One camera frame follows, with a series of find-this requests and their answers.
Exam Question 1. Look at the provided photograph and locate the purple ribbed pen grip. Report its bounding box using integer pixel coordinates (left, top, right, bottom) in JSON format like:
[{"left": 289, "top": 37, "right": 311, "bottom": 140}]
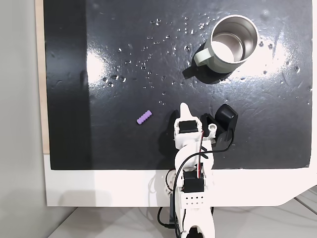
[{"left": 136, "top": 110, "right": 153, "bottom": 125}]

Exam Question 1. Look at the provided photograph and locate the steel mug with green handle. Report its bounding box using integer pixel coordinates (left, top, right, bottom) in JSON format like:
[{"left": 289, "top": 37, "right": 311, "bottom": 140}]
[{"left": 193, "top": 14, "right": 260, "bottom": 74}]

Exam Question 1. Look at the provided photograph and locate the black oval camera box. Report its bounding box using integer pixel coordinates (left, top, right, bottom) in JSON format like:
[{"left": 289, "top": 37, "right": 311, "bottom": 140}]
[{"left": 201, "top": 103, "right": 239, "bottom": 147}]

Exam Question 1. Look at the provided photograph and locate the black glossy mat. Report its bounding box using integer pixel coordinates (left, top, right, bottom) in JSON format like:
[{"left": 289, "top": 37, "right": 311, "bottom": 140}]
[{"left": 43, "top": 0, "right": 314, "bottom": 171}]

